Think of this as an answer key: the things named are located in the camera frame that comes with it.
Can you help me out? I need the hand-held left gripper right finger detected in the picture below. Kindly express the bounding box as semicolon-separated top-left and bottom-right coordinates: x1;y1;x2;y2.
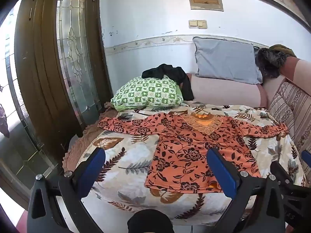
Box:
206;148;288;233

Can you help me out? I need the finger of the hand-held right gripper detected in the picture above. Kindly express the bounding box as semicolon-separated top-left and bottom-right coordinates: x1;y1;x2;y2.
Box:
301;150;311;167
270;161;297;190

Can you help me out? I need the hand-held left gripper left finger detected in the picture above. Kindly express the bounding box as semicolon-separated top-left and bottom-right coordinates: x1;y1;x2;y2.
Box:
26;148;106;233

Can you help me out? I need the orange floral shirt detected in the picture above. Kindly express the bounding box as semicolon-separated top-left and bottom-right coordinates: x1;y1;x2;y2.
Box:
98;112;290;194

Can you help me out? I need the brown ruffled bed cover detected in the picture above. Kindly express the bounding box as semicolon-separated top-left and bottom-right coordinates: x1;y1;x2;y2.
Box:
63;102;127;173

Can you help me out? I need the leaf print fleece blanket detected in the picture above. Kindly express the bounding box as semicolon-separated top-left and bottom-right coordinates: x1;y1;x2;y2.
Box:
80;103;307;226

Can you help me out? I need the striped floral cushion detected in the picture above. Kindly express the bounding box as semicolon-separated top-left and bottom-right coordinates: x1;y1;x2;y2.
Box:
267;81;311;156

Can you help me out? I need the pink sofa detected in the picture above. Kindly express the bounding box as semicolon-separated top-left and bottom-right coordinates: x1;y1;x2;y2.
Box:
185;58;311;152

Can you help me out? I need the green checked pillow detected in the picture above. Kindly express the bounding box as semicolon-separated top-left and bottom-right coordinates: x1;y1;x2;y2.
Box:
110;75;184;111

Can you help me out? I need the frosted glass window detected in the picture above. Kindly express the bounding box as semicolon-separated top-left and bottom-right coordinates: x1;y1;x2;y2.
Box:
0;3;60;192

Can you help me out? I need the dark furry cloth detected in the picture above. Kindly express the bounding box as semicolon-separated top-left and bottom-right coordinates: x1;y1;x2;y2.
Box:
254;47;289;79

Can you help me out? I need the black cloth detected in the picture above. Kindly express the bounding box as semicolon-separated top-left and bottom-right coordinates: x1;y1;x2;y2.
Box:
142;63;195;101

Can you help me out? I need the olive brown cloth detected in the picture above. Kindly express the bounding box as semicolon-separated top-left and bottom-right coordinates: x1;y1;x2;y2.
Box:
269;44;297;58

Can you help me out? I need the grey pillow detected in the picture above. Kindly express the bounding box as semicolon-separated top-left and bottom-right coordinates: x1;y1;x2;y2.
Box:
193;36;263;85

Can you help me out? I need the wooden door with leaded glass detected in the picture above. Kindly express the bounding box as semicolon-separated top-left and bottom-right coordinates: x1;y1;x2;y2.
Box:
14;0;114;158

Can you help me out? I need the beige double light switch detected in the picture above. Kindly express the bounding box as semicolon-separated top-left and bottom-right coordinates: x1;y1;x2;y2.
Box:
189;19;208;29

